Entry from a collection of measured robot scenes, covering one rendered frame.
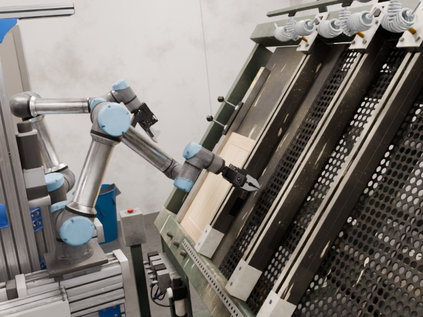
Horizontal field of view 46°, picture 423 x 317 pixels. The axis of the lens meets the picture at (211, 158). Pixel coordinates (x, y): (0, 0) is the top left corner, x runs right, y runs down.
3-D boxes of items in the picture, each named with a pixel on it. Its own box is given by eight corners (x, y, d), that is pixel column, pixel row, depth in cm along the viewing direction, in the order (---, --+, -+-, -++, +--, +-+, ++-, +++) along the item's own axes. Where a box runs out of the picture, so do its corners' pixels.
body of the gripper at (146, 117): (159, 121, 248) (145, 102, 243) (145, 132, 246) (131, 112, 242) (155, 120, 255) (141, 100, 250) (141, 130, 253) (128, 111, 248)
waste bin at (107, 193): (121, 226, 536) (114, 176, 524) (132, 238, 497) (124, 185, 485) (77, 236, 518) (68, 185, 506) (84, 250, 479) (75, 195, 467)
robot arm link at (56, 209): (82, 225, 205) (77, 194, 202) (89, 234, 193) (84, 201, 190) (52, 232, 200) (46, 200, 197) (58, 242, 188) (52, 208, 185)
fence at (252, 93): (180, 222, 272) (174, 219, 271) (266, 70, 271) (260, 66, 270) (182, 224, 268) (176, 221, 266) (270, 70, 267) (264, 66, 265)
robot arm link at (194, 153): (178, 157, 204) (188, 139, 204) (201, 170, 207) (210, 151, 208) (184, 159, 196) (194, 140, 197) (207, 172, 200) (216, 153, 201)
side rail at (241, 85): (179, 213, 298) (163, 205, 294) (270, 53, 297) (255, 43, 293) (180, 216, 292) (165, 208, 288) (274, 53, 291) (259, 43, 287)
